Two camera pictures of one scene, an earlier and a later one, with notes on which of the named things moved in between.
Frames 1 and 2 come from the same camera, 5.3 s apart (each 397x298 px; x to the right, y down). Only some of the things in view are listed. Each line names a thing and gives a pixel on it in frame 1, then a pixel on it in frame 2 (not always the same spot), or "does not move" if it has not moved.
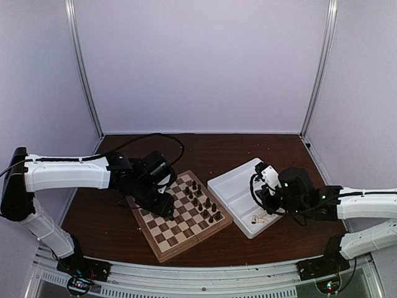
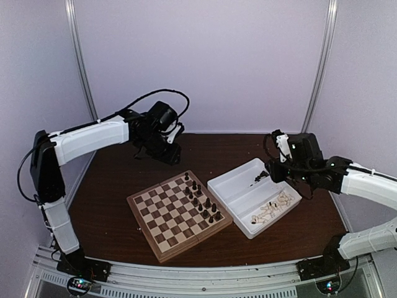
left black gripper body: [143, 196] → [156, 148]
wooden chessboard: [198, 217] does not move
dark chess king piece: [208, 204] does not move
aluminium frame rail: [260, 279] does not move
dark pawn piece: [205, 213] does not move
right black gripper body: [291, 205] → [298, 173]
